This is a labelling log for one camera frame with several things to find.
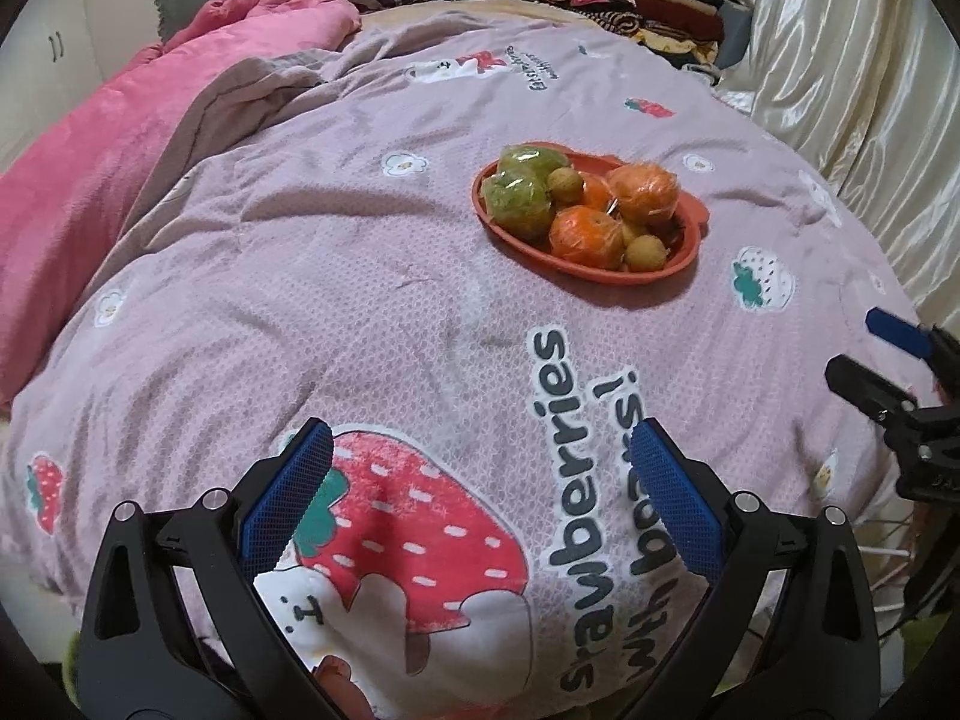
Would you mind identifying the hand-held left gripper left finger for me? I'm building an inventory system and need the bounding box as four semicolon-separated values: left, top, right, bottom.
79;416;353;720

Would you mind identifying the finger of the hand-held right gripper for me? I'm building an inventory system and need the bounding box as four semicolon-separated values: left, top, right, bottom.
864;306;960;383
825;355;920;425

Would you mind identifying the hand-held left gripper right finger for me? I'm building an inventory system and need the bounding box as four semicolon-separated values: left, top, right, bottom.
622;416;878;720

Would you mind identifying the orange plastic plate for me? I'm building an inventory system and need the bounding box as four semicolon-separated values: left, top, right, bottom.
471;146;710;287

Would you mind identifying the plastic-wrapped orange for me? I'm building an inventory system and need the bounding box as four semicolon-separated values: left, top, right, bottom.
579;174;617;212
606;163;680;224
549;206;625;271

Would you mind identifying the plastic-wrapped green apple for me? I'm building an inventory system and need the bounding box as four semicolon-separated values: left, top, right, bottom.
481;171;554;235
499;144;567;177

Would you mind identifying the pink strawberry printed quilt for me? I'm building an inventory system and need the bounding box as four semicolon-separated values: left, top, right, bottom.
0;11;931;720

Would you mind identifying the cream satin curtain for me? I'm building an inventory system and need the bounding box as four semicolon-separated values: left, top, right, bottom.
705;0;960;331

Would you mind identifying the pink fleece blanket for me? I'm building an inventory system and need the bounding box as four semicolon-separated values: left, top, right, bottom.
0;0;361;410

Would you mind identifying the pile of folded clothes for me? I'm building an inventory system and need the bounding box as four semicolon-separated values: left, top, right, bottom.
529;0;740;72

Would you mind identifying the white glossy wardrobe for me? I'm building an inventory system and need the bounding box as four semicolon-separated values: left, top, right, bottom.
0;0;106;158

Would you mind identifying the white cable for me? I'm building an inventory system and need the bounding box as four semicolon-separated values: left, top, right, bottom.
862;510;920;616

